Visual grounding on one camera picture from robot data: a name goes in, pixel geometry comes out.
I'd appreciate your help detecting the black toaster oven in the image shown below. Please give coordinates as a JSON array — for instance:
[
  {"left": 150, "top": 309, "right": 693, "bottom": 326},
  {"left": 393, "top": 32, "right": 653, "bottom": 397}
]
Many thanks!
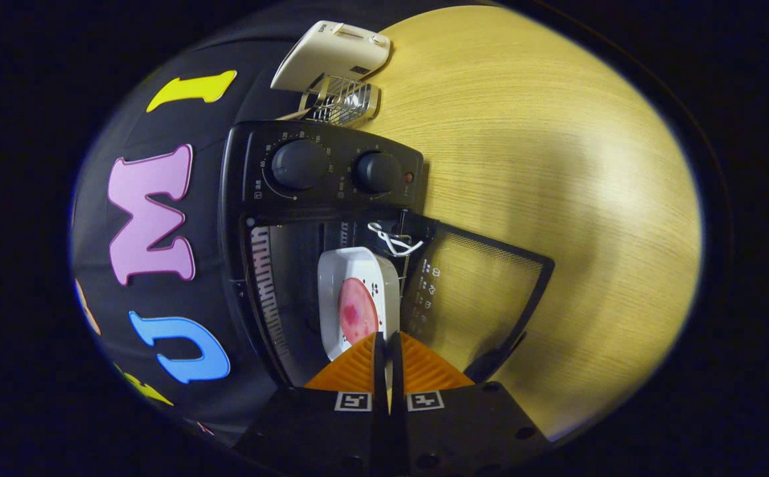
[{"left": 219, "top": 121, "right": 555, "bottom": 388}]

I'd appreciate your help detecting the white string tie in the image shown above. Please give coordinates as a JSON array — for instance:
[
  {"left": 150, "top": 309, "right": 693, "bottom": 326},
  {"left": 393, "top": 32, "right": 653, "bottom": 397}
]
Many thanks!
[{"left": 368, "top": 222, "right": 425, "bottom": 257}]

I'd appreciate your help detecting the white bread toaster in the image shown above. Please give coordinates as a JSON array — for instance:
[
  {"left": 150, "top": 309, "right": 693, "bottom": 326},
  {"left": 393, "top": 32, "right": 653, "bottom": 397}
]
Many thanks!
[{"left": 270, "top": 21, "right": 391, "bottom": 93}]

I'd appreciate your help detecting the pink ham slice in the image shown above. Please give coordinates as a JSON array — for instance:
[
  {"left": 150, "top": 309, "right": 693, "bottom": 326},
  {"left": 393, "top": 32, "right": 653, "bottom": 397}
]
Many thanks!
[{"left": 338, "top": 278, "right": 380, "bottom": 346}]

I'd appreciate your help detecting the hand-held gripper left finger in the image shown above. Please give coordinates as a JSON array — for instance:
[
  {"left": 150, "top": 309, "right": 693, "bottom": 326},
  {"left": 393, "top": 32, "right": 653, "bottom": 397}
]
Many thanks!
[{"left": 235, "top": 331, "right": 389, "bottom": 477}]

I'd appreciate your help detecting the wire oven rack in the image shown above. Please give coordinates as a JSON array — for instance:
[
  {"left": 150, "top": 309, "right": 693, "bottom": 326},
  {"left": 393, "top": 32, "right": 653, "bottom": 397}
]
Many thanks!
[{"left": 252, "top": 222, "right": 418, "bottom": 385}]

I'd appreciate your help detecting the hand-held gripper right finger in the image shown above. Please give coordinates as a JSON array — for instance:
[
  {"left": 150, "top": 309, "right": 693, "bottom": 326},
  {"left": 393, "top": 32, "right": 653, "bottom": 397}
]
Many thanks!
[{"left": 391, "top": 331, "right": 550, "bottom": 477}]

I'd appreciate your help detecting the clear mesh holder cup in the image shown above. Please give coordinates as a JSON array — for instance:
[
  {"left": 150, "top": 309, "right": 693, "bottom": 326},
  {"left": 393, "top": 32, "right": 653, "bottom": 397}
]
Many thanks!
[{"left": 299, "top": 73, "right": 380, "bottom": 127}]

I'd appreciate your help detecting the white square plate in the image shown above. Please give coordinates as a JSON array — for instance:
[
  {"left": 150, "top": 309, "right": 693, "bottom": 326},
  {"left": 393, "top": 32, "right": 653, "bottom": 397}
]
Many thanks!
[{"left": 318, "top": 246, "right": 401, "bottom": 362}]

